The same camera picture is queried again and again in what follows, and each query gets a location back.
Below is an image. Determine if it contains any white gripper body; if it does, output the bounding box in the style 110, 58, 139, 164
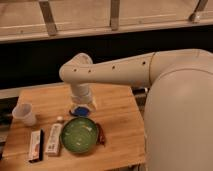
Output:
71, 93, 97, 112

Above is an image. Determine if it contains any green ceramic bowl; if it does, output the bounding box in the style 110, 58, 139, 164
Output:
60, 117, 99, 154

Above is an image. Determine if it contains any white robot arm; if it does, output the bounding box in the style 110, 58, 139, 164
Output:
59, 49, 213, 171

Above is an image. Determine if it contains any wooden table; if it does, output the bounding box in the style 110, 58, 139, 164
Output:
0, 84, 145, 171

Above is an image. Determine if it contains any red chip bag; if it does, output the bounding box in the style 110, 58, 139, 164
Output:
96, 123, 106, 146

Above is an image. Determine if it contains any white bottle with label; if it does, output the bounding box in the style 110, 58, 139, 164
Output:
45, 116, 64, 156

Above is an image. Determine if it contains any translucent plastic cup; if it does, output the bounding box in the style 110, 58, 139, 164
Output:
12, 103, 37, 126

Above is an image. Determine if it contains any white and red snack box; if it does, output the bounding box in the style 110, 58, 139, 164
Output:
28, 130, 41, 162

